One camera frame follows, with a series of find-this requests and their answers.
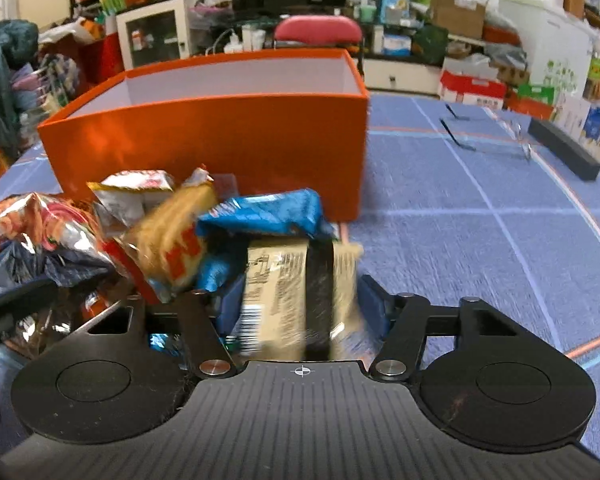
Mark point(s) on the dark teal puffer jacket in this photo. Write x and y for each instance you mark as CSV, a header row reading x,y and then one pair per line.
x,y
5,50

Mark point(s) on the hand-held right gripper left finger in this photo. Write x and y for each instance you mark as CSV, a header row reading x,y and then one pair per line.
x,y
232,305

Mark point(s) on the red chair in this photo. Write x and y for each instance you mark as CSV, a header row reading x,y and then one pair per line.
x,y
320,30

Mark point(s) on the white chest freezer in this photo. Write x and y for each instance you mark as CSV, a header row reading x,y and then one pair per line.
x,y
545,40

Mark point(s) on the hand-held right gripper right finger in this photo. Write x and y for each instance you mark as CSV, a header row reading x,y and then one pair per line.
x,y
375,305

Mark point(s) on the white television stand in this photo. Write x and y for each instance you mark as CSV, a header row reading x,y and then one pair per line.
x,y
405,75

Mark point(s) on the small red snack packet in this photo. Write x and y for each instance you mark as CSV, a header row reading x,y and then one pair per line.
x,y
96,305

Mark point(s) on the long black rectangular case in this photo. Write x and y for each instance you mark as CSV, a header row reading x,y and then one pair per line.
x,y
565,147

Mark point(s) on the colourful clothes pile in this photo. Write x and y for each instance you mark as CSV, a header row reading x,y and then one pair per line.
x,y
50,85

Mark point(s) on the red and white carton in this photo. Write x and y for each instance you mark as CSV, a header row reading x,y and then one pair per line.
x,y
472,90

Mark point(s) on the thin-framed eyeglasses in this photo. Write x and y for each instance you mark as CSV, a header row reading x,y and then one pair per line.
x,y
450,133

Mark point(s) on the tan snack packet black stripe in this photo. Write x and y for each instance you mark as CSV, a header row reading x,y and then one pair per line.
x,y
275,300

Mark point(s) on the dark green bag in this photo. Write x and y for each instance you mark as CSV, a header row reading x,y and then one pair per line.
x,y
431,44

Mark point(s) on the green and white carton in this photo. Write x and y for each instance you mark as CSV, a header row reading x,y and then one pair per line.
x,y
536,94

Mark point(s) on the white glass-door cabinet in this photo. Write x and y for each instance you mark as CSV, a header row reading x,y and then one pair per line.
x,y
152,6

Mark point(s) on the dark blue snack packet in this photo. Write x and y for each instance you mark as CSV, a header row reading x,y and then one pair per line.
x,y
270,212

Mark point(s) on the blue and white carton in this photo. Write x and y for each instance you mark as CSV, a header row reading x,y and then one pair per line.
x,y
395,2

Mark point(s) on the white yellow snack packet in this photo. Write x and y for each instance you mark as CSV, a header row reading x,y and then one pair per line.
x,y
125,200

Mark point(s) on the orange cardboard box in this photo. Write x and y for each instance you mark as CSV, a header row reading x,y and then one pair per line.
x,y
280,135

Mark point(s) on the brown cardboard box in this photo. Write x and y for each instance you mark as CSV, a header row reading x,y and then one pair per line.
x,y
457,15

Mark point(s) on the yellow snack packet red print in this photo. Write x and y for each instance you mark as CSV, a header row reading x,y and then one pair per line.
x,y
175,240

